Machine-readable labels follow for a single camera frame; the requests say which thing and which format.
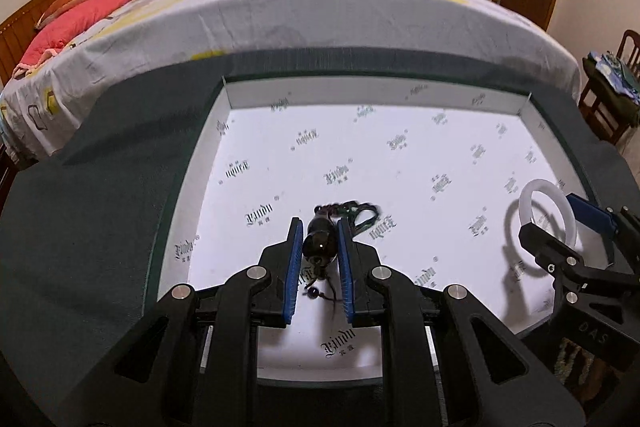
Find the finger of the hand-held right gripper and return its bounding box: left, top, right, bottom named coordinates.
left=518, top=223, right=586, bottom=281
left=565, top=193, right=640, bottom=269

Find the bed with patterned sheet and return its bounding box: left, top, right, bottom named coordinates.
left=0, top=0, right=583, bottom=168

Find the clothes pile on chair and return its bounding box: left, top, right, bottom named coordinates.
left=582, top=51, right=640, bottom=128

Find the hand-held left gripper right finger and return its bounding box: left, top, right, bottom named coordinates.
left=336, top=218, right=586, bottom=427

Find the wooden chair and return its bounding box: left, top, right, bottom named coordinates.
left=579, top=29, right=640, bottom=146

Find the orange patterned pillow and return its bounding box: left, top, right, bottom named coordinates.
left=35, top=0, right=111, bottom=30

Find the dark grey table cloth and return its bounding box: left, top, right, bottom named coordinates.
left=0, top=49, right=640, bottom=427

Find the dark pendant with braided cord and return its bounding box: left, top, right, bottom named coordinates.
left=302, top=201, right=383, bottom=308

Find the pink pillow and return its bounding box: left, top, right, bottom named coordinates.
left=12, top=0, right=164, bottom=75

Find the wooden headboard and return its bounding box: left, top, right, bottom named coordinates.
left=0, top=0, right=138, bottom=82

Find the white jade bangle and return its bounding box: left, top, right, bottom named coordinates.
left=517, top=179, right=581, bottom=258

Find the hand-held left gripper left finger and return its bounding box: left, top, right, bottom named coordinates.
left=65, top=217, right=306, bottom=427

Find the green box with white lining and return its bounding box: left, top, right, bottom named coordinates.
left=145, top=74, right=601, bottom=388

